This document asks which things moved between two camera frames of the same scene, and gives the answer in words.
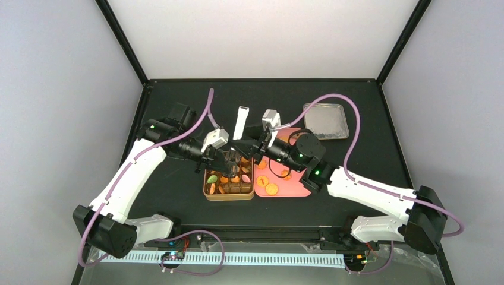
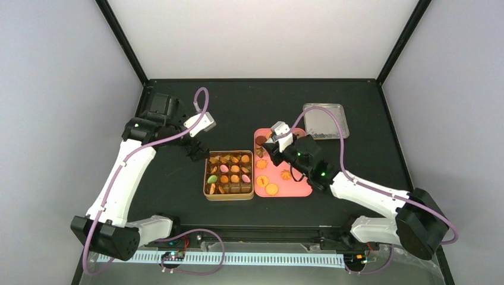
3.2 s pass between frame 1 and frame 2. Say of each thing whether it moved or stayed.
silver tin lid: stayed
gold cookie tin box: stayed
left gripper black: moved
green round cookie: stayed
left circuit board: stayed
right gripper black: moved
